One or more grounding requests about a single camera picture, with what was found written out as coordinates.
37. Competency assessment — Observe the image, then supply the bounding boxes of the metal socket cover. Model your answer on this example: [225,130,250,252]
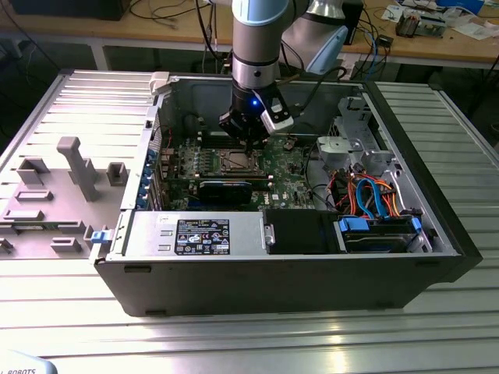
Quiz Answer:
[221,150,258,174]

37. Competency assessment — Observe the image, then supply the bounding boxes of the CPU socket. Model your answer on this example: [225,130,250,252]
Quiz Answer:
[219,147,263,175]

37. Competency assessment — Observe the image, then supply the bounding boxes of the black graphics card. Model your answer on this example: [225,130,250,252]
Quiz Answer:
[196,178,254,205]

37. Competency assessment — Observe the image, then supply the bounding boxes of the green motherboard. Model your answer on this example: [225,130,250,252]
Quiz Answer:
[159,132,315,214]

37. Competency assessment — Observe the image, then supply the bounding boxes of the silver drive cage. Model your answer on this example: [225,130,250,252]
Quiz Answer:
[314,95,395,175]

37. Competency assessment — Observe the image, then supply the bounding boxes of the black tower box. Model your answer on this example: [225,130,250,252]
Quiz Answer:
[344,0,364,47]

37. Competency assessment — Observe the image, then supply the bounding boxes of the silver power supply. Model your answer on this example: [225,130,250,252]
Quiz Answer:
[105,211,271,261]

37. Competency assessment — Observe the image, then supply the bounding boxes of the hard disk in blue carrier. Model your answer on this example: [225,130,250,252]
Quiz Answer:
[334,215,425,255]

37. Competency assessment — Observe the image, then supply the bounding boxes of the black PC case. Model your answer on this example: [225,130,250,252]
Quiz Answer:
[93,71,484,319]

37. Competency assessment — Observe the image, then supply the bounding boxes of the blue plastic latch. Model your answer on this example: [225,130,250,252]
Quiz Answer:
[90,228,113,247]

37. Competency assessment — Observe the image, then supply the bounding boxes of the copper heat sink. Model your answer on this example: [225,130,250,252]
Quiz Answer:
[395,9,421,39]

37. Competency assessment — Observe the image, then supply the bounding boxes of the wooden workbench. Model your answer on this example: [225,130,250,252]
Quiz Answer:
[0,0,499,71]

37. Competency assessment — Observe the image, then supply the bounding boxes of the black equipment box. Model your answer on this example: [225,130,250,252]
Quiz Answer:
[11,0,126,21]

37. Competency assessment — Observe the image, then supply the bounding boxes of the grey parts rack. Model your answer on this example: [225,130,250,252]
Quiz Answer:
[0,136,130,261]

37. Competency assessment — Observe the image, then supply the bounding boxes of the grey metal device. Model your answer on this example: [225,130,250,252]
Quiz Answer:
[419,13,448,39]

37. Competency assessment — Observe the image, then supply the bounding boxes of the blue box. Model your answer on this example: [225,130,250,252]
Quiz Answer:
[435,0,488,11]

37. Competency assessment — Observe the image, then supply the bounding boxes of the white papers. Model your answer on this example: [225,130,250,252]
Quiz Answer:
[448,21,497,42]

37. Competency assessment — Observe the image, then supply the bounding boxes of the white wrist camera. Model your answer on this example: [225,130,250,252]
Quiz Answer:
[260,97,295,136]

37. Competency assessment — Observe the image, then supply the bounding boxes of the pale case latch handle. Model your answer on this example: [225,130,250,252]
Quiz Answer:
[149,71,173,97]

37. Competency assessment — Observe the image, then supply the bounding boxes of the black camera cable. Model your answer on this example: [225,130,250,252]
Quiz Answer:
[274,64,350,118]

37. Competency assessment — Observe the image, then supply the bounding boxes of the orange wire bundle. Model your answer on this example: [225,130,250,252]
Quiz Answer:
[330,171,405,219]

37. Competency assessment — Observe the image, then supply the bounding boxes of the blue flat wire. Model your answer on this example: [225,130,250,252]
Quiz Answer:
[356,177,391,219]

